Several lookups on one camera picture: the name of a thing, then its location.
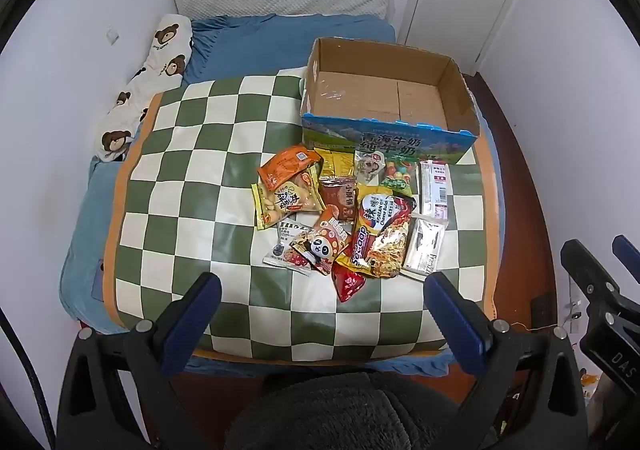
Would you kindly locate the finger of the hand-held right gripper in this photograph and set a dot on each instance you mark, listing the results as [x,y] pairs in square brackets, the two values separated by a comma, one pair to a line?
[629,257]
[592,285]

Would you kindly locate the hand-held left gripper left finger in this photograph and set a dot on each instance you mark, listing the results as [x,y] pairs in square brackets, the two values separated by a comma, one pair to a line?
[192,310]

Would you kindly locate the white and pink packet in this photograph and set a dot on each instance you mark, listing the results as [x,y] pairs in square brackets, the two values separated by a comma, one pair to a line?
[435,190]

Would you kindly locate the white wafer stick packet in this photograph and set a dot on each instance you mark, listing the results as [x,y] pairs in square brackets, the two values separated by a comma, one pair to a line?
[422,245]

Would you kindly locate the orange panda snack packet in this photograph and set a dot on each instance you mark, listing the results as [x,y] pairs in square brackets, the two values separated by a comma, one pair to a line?
[320,247]

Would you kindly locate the clear bag of colourful candy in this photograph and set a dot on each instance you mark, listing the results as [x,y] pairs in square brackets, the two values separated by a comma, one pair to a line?
[395,173]

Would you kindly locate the blue bed sheet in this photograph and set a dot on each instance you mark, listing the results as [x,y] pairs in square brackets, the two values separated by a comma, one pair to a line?
[280,45]

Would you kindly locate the small white snack packet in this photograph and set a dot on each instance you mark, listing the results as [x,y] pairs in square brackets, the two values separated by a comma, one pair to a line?
[280,250]

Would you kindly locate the black fleece clothing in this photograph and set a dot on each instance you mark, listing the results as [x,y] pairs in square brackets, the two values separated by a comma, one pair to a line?
[350,415]

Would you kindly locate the bear print pillow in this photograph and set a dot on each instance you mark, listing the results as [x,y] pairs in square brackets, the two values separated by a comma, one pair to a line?
[160,60]

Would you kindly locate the small red snack packet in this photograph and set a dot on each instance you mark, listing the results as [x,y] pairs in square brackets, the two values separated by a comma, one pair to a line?
[347,285]

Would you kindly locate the green and white checkered mat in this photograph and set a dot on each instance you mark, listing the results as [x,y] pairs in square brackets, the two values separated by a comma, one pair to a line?
[200,180]

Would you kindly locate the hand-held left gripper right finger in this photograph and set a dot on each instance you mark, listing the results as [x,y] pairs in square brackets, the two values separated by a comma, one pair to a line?
[455,315]

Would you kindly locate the gold foil snack packet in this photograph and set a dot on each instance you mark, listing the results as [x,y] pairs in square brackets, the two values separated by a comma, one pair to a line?
[340,163]

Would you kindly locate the yellow-green nut snack packet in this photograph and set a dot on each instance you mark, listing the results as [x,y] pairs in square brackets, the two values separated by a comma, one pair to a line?
[287,202]

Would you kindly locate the white wall switch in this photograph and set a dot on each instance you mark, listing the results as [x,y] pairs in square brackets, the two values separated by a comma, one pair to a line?
[113,35]

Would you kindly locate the yellow and red noodle packet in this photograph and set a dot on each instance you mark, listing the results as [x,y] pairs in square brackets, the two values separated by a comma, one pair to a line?
[385,230]

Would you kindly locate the cardboard box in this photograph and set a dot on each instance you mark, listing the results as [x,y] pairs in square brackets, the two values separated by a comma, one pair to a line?
[380,95]

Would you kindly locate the brown snack packet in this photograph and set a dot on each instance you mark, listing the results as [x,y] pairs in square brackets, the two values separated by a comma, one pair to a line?
[340,197]

